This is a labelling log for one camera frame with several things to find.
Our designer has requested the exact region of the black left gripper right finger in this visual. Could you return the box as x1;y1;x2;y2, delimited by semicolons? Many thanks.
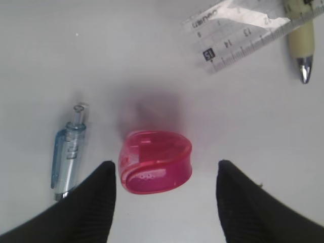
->
216;160;323;242

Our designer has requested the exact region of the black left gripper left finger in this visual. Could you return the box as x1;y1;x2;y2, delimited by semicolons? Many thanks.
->
1;161;116;242

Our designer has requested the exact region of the blue grey ballpoint pen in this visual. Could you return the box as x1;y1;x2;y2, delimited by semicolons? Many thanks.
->
51;103;89;201

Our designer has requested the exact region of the pink pencil sharpener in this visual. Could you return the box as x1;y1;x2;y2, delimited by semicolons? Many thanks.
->
118;131;192;194

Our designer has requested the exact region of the clear plastic ruler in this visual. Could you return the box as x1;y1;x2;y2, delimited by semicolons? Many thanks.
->
181;1;323;74

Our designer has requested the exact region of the cream grip ballpoint pen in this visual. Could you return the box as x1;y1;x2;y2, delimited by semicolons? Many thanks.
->
285;1;315;84

